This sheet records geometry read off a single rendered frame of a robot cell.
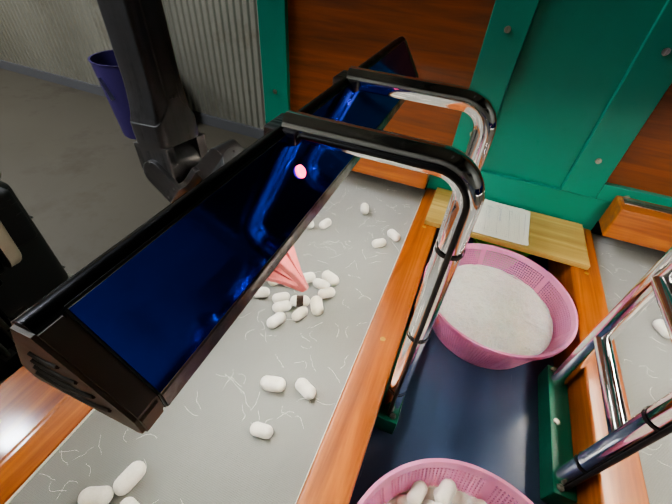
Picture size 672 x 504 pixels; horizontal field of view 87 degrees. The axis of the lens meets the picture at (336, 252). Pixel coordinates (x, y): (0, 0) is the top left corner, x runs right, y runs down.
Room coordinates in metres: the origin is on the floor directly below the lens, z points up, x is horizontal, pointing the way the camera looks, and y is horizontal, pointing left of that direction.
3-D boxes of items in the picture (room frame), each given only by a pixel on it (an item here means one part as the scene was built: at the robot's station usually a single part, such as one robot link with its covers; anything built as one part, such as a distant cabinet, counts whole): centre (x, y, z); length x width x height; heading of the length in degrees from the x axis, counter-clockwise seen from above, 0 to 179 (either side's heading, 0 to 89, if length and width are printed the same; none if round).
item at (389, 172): (0.80, -0.06, 0.83); 0.30 x 0.06 x 0.07; 71
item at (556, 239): (0.64, -0.37, 0.77); 0.33 x 0.15 x 0.01; 71
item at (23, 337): (0.37, 0.02, 1.08); 0.62 x 0.08 x 0.07; 161
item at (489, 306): (0.44, -0.30, 0.71); 0.22 x 0.22 x 0.06
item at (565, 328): (0.44, -0.30, 0.72); 0.27 x 0.27 x 0.10
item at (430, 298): (0.34, -0.05, 0.90); 0.20 x 0.19 x 0.45; 161
